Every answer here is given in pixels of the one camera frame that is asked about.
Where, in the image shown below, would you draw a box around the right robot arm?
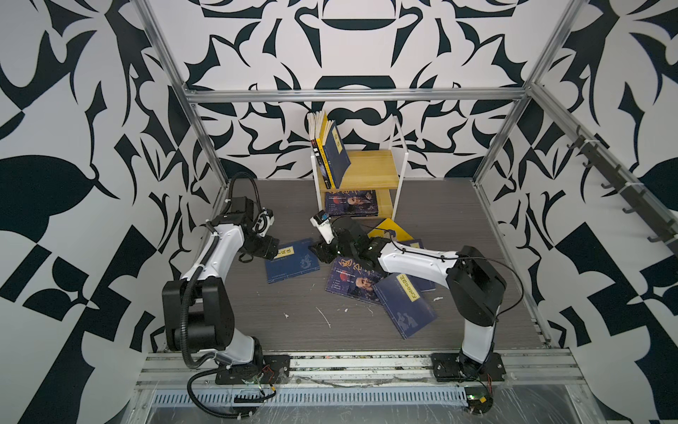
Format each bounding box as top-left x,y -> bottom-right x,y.
310,211 -> 507,380

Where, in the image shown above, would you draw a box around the small green-lit electronics box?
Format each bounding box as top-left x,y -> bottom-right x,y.
464,386 -> 494,415

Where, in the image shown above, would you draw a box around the black standing book on shelf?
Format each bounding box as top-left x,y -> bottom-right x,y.
307,112 -> 331,189

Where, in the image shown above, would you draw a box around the purple portrait book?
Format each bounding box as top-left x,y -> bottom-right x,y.
324,190 -> 379,217
326,257 -> 384,304

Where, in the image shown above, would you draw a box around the wooden white-framed bookshelf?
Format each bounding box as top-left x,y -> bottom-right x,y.
307,112 -> 410,220

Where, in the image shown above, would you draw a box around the blue book yellow label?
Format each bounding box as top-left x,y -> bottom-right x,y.
397,254 -> 437,293
373,274 -> 437,339
323,120 -> 351,189

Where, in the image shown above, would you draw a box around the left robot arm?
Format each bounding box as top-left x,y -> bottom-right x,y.
162,171 -> 279,372

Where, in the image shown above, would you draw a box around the black cable left base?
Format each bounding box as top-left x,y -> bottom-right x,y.
184,367 -> 277,420

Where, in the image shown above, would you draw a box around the large yellow book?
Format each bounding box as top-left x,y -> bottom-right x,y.
315,111 -> 335,189

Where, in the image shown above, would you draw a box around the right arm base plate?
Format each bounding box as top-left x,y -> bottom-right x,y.
430,353 -> 506,383

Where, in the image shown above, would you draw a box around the small yellow cartoon book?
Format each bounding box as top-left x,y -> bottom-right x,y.
368,218 -> 413,242

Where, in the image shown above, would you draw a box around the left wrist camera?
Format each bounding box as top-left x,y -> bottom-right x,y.
254,208 -> 275,237

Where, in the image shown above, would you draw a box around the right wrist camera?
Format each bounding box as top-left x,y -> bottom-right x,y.
310,210 -> 335,245

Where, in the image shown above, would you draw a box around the aluminium front rail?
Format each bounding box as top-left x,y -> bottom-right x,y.
136,349 -> 595,408

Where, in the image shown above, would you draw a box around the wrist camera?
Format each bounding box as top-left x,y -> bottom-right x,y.
254,208 -> 275,237
310,210 -> 335,245

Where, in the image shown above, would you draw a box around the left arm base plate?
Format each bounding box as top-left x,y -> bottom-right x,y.
215,354 -> 291,385

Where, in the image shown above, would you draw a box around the wall hook rail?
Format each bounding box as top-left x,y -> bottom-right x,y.
566,124 -> 678,256

